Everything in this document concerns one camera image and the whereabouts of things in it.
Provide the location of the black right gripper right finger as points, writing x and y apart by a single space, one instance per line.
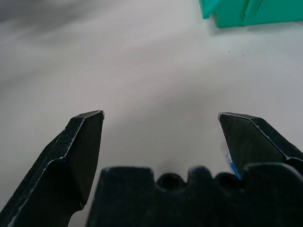
253 142

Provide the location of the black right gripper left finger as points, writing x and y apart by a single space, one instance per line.
59 170

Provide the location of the green plastic bin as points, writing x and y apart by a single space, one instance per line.
251 11

